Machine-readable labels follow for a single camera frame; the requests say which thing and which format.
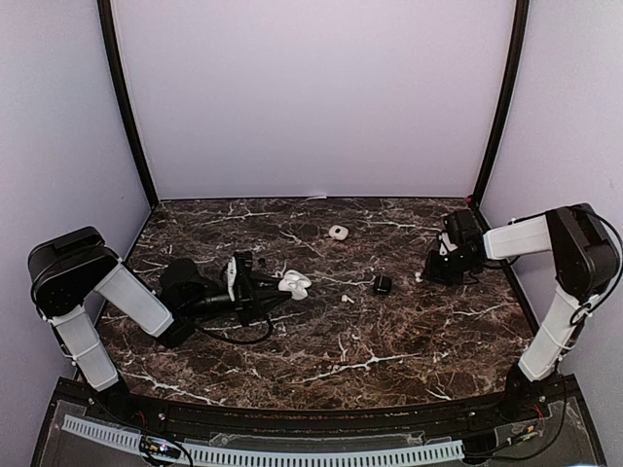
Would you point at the black frame post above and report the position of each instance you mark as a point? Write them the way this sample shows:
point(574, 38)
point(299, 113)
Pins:
point(120, 87)
point(509, 77)

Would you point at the grey slotted cable duct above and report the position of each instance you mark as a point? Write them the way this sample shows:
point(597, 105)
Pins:
point(245, 450)

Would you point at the black front rail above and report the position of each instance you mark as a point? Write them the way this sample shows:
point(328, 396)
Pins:
point(199, 421)

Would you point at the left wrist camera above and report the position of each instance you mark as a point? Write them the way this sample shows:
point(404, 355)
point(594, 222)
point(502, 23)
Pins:
point(238, 277)

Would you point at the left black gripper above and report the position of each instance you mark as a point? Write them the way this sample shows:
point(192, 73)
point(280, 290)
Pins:
point(258, 294)

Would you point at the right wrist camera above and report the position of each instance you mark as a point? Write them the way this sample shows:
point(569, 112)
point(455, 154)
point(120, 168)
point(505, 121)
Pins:
point(446, 246)

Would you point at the left black frame post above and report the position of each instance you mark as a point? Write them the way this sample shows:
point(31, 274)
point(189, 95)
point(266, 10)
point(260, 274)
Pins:
point(120, 87)

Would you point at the right black frame post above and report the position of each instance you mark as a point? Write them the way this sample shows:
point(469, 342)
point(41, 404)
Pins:
point(509, 77)

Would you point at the white earbud charging case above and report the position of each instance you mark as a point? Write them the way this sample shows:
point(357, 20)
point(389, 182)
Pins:
point(295, 283)

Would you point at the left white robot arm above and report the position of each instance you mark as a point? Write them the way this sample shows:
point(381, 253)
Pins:
point(65, 270)

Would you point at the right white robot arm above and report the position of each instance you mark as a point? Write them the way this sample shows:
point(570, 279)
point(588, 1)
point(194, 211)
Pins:
point(586, 251)

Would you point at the green circuit board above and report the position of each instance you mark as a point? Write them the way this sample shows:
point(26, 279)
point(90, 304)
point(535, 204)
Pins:
point(158, 448)

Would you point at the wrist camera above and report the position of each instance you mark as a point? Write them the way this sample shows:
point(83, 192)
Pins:
point(238, 277)
point(446, 246)

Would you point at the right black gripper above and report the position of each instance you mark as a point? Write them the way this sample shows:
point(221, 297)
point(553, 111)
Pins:
point(433, 273)

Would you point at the black small charging case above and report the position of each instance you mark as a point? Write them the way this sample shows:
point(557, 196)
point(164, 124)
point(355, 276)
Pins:
point(382, 285)

